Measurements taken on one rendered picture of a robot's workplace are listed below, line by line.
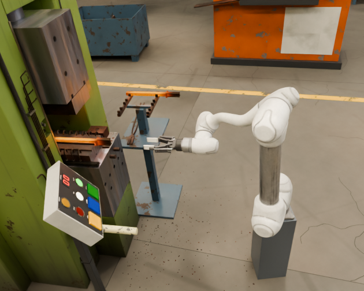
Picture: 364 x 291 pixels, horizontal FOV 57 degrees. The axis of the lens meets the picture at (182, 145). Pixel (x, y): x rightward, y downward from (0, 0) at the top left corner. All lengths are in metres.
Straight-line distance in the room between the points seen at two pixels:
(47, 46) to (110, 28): 4.03
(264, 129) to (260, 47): 3.91
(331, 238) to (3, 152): 2.33
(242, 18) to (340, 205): 3.07
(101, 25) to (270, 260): 4.47
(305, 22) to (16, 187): 4.24
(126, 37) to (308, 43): 2.78
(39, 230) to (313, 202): 2.15
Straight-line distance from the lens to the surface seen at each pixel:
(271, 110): 1.45
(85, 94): 2.02
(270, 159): 1.58
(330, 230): 2.93
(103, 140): 2.11
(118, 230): 2.07
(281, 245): 2.29
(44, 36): 1.71
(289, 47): 5.26
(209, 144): 1.91
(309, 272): 2.66
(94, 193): 1.78
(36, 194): 1.98
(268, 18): 5.14
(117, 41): 5.75
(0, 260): 2.53
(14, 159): 1.85
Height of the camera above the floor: 2.19
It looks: 37 degrees down
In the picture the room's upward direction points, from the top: 6 degrees counter-clockwise
